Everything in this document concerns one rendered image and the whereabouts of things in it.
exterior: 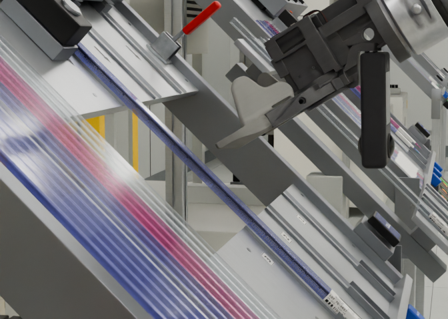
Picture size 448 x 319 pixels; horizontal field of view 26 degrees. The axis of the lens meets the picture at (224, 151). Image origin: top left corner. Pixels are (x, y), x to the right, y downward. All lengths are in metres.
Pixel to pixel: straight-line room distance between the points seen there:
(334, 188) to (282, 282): 0.64
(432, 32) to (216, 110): 0.45
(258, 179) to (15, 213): 0.68
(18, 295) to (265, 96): 0.36
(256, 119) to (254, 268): 0.14
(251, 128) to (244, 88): 0.04
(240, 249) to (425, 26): 0.28
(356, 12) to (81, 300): 0.44
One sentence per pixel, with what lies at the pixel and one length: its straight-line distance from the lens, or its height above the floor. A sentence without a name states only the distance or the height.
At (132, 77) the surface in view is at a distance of 1.14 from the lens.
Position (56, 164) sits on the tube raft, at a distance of 0.76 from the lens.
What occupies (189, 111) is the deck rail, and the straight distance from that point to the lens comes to 1.33.
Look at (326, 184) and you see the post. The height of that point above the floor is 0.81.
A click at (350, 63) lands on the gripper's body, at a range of 0.97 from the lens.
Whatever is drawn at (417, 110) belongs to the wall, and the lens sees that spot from 8.72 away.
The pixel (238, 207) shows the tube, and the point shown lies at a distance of 1.01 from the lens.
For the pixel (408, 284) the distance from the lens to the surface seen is 1.28.
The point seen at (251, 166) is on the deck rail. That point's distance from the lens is 1.32.
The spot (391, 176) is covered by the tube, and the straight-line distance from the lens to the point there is 1.49.
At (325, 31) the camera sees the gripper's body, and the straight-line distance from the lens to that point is 0.97.
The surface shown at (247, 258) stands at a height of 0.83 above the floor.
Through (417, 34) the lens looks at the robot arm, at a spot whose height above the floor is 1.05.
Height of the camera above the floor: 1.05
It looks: 7 degrees down
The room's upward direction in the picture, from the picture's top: straight up
